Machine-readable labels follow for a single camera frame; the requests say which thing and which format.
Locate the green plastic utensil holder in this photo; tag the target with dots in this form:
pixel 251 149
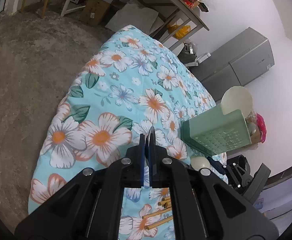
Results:
pixel 212 132

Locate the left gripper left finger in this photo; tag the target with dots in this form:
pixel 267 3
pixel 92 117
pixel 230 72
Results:
pixel 126 172

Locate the grey refrigerator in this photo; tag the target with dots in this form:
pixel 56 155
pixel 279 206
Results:
pixel 239 61

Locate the pink plastic bag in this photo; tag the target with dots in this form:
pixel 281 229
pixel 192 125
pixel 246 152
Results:
pixel 262 128

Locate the wooden chopstick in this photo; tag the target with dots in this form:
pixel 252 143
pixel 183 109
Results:
pixel 164 201
pixel 159 223
pixel 157 213

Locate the white ceramic spoon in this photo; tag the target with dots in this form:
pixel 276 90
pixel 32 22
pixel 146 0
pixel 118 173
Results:
pixel 199 162

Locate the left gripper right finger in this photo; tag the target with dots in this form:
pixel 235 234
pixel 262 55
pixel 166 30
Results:
pixel 167 172

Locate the cardboard box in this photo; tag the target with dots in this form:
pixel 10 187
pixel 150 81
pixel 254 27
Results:
pixel 94 12

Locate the floral blue tablecloth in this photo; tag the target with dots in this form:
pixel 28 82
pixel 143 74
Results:
pixel 134 83

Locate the grey metal table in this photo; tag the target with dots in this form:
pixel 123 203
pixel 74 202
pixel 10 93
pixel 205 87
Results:
pixel 170 11

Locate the cream round spatula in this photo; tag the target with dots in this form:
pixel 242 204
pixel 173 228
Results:
pixel 237 98

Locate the yellow plastic bag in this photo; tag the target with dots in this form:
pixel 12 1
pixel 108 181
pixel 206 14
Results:
pixel 180 33

